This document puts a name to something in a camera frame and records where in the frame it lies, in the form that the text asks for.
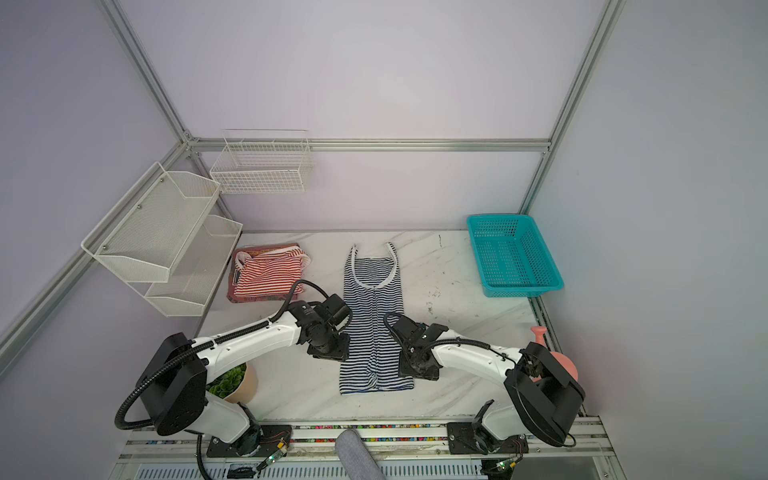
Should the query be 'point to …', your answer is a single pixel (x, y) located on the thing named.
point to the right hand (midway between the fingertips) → (408, 371)
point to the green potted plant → (238, 385)
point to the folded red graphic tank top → (252, 249)
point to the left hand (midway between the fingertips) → (339, 355)
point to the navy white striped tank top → (372, 293)
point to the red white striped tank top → (272, 273)
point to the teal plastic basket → (513, 256)
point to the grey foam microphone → (355, 457)
